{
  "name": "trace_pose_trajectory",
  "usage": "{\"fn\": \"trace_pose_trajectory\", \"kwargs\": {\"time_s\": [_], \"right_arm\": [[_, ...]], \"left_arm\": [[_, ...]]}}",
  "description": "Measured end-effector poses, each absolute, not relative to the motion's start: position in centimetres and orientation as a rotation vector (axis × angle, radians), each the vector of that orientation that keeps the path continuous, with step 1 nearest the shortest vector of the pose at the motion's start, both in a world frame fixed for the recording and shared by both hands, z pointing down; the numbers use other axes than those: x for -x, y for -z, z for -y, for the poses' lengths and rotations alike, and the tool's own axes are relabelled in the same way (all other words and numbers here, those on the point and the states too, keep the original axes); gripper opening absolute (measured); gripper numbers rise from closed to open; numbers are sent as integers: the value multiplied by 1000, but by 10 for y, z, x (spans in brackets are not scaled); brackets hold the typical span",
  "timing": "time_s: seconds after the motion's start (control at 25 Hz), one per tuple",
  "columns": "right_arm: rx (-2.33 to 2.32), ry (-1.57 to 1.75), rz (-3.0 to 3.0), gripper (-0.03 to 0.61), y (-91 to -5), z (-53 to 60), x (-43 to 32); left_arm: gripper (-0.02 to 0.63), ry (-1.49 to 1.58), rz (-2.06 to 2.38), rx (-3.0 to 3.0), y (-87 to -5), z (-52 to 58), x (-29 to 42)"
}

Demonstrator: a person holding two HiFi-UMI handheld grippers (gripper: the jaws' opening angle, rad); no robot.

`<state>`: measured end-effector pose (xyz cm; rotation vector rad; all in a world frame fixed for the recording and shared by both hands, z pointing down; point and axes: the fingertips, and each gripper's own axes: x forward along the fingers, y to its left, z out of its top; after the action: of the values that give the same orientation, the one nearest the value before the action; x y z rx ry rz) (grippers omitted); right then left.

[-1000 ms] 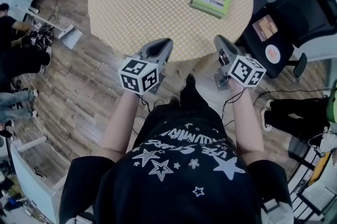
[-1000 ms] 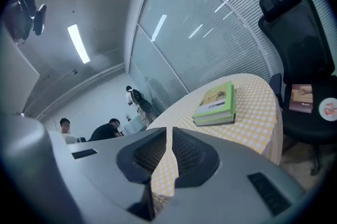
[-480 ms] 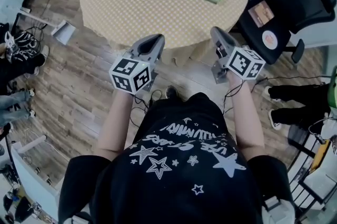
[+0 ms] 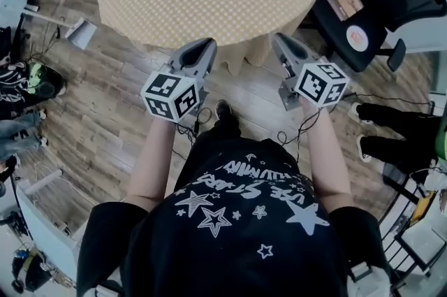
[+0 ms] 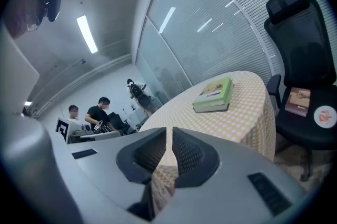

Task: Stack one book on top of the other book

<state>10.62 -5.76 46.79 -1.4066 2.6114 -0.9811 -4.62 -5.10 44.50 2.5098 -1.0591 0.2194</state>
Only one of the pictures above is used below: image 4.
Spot person's black star t-shirt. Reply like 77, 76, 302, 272
76, 138, 392, 297

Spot person's black shoe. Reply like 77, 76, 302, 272
215, 99, 233, 122

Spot black metal rack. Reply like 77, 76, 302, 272
380, 162, 447, 289

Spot person's black trousers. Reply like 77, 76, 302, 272
193, 115, 280, 164

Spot person's right forearm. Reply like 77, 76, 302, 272
300, 99, 353, 215

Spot person's left forearm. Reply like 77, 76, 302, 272
125, 115, 179, 212

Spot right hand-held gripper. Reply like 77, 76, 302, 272
272, 32, 351, 112

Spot green printed bag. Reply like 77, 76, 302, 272
434, 120, 447, 160

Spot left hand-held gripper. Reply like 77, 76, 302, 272
140, 38, 218, 124

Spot round white red disc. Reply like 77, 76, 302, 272
345, 25, 370, 52

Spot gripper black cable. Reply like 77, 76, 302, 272
277, 106, 324, 164
176, 106, 212, 150

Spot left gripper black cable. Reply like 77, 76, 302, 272
176, 106, 212, 150

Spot white long-handled dustpan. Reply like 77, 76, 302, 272
22, 7, 98, 50

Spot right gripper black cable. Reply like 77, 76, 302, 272
277, 106, 324, 164

